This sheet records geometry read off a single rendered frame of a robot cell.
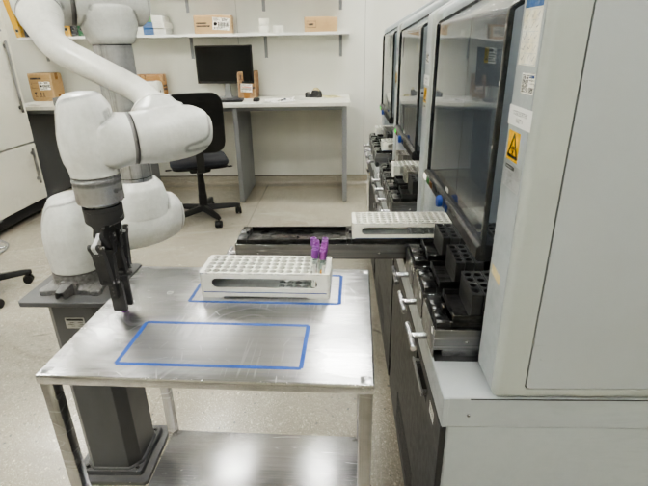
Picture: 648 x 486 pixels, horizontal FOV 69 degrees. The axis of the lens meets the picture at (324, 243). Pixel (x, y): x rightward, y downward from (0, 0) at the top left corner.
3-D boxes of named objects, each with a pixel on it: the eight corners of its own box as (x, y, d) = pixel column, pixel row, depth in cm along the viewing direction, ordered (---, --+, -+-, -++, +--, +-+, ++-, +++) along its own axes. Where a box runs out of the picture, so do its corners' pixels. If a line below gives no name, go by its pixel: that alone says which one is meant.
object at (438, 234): (448, 258, 126) (450, 238, 123) (441, 259, 126) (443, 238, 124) (440, 242, 136) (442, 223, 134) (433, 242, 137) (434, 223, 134)
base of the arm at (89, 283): (29, 303, 132) (23, 284, 130) (70, 268, 153) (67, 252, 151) (93, 303, 132) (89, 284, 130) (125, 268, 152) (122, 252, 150)
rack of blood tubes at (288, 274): (332, 279, 116) (332, 256, 114) (330, 299, 107) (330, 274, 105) (213, 277, 118) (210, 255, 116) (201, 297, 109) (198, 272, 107)
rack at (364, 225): (445, 229, 150) (446, 211, 148) (452, 242, 141) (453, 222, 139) (351, 230, 151) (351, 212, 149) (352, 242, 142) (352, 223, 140)
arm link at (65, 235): (47, 261, 144) (29, 192, 136) (111, 248, 153) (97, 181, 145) (52, 282, 132) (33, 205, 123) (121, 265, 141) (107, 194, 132)
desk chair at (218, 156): (172, 234, 371) (150, 94, 331) (170, 210, 427) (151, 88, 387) (248, 225, 388) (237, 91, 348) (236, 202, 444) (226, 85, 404)
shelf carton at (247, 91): (238, 98, 445) (236, 71, 436) (243, 95, 466) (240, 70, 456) (256, 98, 445) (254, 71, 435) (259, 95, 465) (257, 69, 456)
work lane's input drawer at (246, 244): (453, 247, 154) (455, 221, 151) (463, 265, 142) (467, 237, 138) (231, 248, 157) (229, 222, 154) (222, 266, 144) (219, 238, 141)
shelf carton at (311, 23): (304, 32, 422) (304, 16, 417) (306, 32, 442) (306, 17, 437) (337, 31, 420) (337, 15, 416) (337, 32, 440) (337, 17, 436)
